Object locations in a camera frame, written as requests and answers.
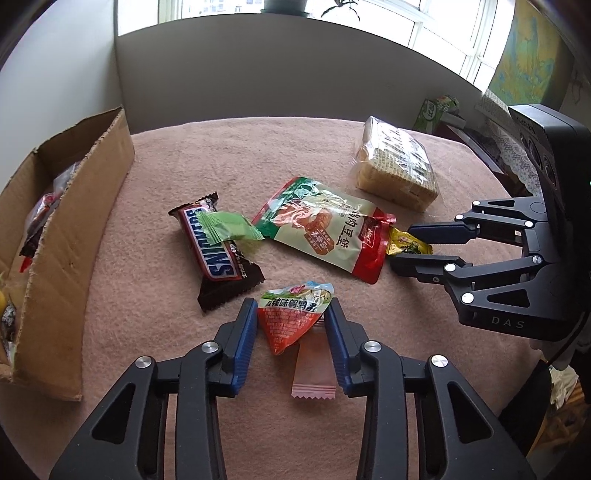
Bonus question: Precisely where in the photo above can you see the green and red snack pouch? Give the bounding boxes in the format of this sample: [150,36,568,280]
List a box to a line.
[252,176,397,283]

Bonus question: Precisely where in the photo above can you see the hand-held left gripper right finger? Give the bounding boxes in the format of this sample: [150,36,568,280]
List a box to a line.
[323,298,539,480]

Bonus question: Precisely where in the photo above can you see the dark red box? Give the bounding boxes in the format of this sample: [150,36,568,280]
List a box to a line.
[450,124,513,178]

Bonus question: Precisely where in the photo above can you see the brown cardboard box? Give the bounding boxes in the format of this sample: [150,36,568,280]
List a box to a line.
[0,107,136,401]

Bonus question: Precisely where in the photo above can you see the green and yellow wall map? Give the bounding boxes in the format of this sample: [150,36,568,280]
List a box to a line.
[487,0,578,109]

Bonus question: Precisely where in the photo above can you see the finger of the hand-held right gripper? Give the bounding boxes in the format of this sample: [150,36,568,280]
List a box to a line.
[388,253,573,341]
[409,196,550,250]

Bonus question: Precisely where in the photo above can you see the pink wrapped candy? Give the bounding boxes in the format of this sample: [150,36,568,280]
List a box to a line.
[291,323,335,400]

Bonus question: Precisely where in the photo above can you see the small yellow snack packet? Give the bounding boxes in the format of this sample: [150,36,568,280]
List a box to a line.
[387,227,434,257]

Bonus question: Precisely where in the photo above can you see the clear-wrapped cracker package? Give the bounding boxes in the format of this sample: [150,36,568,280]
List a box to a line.
[348,115,439,213]

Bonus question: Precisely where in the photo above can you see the green carton on shelf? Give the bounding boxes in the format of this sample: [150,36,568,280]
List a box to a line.
[411,95,462,134]

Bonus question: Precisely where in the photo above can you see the red and green triangular packet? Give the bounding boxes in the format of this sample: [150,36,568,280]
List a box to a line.
[256,281,335,356]

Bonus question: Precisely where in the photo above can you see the green wrapped candy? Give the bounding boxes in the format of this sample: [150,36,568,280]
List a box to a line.
[194,210,265,243]

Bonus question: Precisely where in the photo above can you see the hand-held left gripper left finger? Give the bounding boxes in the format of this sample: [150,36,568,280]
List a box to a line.
[48,298,258,480]

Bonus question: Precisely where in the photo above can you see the white lace cloth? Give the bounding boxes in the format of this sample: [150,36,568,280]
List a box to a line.
[475,90,550,195]

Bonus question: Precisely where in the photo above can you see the potted spider plant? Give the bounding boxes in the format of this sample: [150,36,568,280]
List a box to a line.
[261,0,361,19]

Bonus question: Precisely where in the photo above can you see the white-framed window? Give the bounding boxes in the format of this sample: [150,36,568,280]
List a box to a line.
[115,0,518,95]

